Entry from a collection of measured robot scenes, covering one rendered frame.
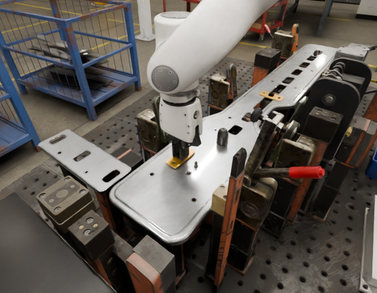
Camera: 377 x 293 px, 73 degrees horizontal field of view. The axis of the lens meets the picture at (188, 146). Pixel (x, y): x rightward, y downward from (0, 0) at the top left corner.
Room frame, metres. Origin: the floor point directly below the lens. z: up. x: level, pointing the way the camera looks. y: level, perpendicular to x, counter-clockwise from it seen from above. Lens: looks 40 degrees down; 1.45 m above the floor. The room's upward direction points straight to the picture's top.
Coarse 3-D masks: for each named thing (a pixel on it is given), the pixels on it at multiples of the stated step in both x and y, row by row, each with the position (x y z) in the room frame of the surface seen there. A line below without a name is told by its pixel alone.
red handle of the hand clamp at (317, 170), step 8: (280, 168) 0.35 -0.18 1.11; (288, 168) 0.34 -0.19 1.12; (296, 168) 0.33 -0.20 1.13; (304, 168) 0.32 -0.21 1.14; (312, 168) 0.31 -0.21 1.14; (320, 168) 0.31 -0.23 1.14; (256, 176) 0.36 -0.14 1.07; (264, 176) 0.35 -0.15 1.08; (272, 176) 0.34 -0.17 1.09; (280, 176) 0.34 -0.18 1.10; (288, 176) 0.33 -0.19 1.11; (296, 176) 0.32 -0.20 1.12; (304, 176) 0.31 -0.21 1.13; (312, 176) 0.30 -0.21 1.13; (320, 176) 0.30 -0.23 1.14
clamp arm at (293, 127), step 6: (294, 120) 0.51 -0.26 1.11; (288, 126) 0.50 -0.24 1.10; (294, 126) 0.50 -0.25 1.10; (282, 132) 0.51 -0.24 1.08; (288, 132) 0.49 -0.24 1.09; (294, 132) 0.49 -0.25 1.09; (282, 138) 0.50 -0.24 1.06; (288, 138) 0.49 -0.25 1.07; (276, 150) 0.50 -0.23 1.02; (270, 156) 0.51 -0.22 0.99; (276, 156) 0.50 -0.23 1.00
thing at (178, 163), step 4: (192, 152) 0.51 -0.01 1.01; (172, 156) 0.50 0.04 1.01; (176, 156) 0.50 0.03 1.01; (188, 156) 0.50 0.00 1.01; (168, 160) 0.48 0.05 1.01; (172, 160) 0.48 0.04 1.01; (176, 160) 0.48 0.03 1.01; (180, 160) 0.48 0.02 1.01; (184, 160) 0.48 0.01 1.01; (168, 164) 0.47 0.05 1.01; (172, 164) 0.47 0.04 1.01; (176, 164) 0.47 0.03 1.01; (180, 164) 0.47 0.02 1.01; (176, 168) 0.46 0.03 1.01
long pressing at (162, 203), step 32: (288, 64) 1.14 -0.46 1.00; (320, 64) 1.14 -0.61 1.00; (256, 96) 0.84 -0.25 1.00; (288, 96) 0.84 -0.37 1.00; (256, 128) 0.63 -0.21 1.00; (160, 160) 0.49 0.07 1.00; (192, 160) 0.49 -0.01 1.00; (224, 160) 0.49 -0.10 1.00; (128, 192) 0.38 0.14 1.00; (160, 192) 0.38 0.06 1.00; (192, 192) 0.38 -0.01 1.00; (160, 224) 0.30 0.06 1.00; (192, 224) 0.29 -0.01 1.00
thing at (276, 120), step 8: (256, 112) 0.38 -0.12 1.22; (272, 112) 0.38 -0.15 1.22; (256, 120) 0.38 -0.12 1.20; (264, 120) 0.36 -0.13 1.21; (272, 120) 0.36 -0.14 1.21; (280, 120) 0.36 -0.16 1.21; (264, 128) 0.36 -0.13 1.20; (272, 128) 0.35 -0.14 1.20; (280, 128) 0.35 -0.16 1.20; (264, 136) 0.36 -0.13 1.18; (272, 136) 0.36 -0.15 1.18; (256, 144) 0.36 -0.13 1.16; (264, 144) 0.35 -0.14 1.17; (256, 152) 0.36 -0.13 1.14; (264, 152) 0.36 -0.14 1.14; (248, 160) 0.37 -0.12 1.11; (256, 160) 0.36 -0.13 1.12; (248, 168) 0.37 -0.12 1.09; (256, 168) 0.36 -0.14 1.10
